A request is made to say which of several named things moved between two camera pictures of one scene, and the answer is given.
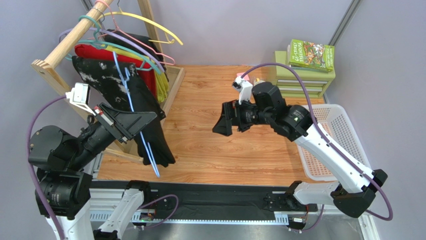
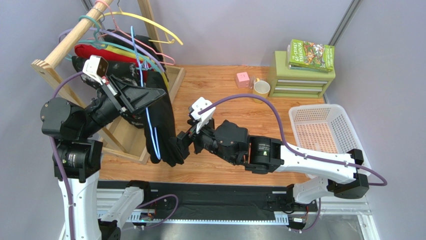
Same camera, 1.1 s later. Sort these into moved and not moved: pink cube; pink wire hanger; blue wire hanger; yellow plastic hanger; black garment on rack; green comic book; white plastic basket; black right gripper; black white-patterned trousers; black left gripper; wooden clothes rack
Moved: black left gripper; black white-patterned trousers; blue wire hanger; black right gripper
Not moved: green comic book; black garment on rack; pink cube; yellow plastic hanger; pink wire hanger; white plastic basket; wooden clothes rack
